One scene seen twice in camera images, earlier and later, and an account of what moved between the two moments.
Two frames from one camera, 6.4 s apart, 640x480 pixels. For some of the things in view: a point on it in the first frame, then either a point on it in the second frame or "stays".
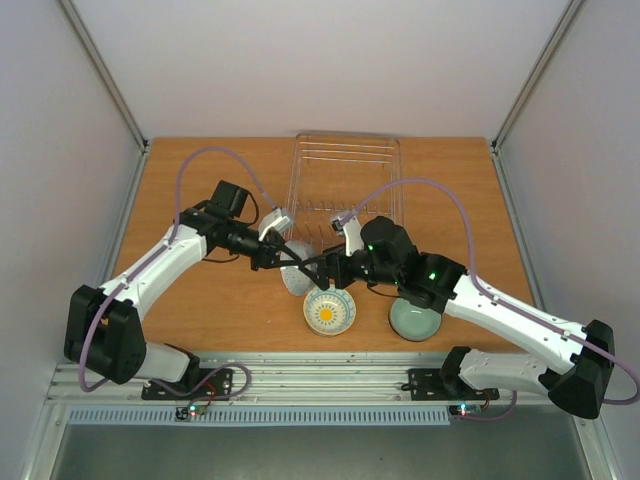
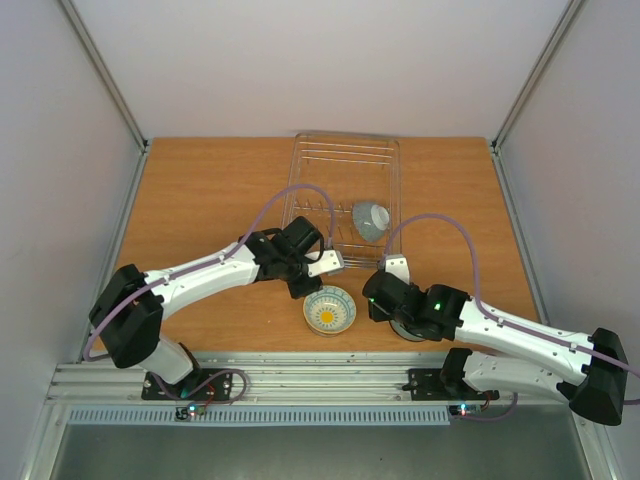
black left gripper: [268, 255] → [298, 292]
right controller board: [466, 410] stays
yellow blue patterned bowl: [330, 312] stays
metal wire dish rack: [335, 173] stays
